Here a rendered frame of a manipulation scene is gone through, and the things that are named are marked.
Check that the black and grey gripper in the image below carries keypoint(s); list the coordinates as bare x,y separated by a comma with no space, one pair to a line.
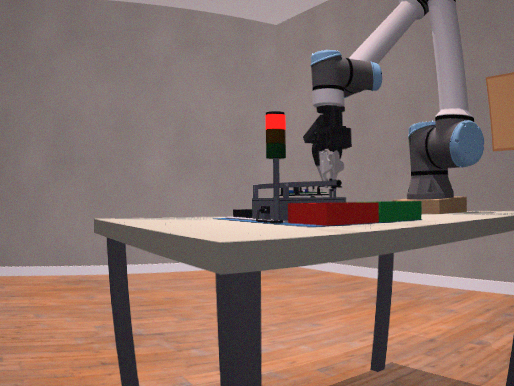
340,138

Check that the green bin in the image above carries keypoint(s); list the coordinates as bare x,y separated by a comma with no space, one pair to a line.
400,211

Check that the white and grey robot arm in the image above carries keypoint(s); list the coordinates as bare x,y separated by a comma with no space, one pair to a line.
450,143

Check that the red bin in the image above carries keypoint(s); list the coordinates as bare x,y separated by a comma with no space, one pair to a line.
336,213

